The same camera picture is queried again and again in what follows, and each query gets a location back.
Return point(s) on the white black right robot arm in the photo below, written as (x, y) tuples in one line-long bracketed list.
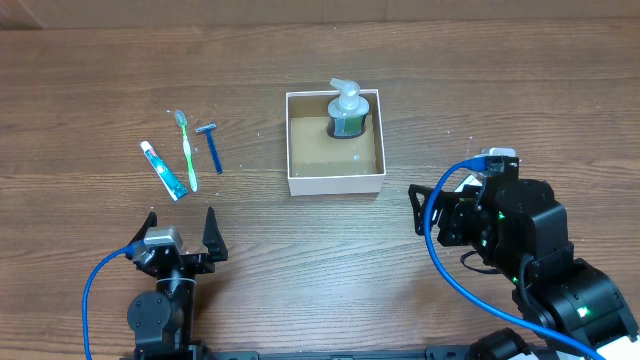
[(520, 231)]

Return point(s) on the green toothbrush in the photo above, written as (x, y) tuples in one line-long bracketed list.
[(181, 121)]

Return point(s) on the blue disposable razor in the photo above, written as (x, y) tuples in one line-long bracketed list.
[(208, 130)]

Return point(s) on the teal toothpaste tube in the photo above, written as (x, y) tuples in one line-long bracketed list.
[(174, 187)]

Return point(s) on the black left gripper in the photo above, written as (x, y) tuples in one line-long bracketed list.
[(215, 244)]

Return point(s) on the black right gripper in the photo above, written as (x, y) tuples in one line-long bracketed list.
[(456, 203)]

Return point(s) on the clear soap pump bottle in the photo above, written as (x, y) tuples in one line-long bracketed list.
[(348, 111)]

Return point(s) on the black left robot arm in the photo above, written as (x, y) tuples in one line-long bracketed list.
[(162, 319)]

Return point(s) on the pink open box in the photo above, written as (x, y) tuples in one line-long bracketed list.
[(318, 164)]

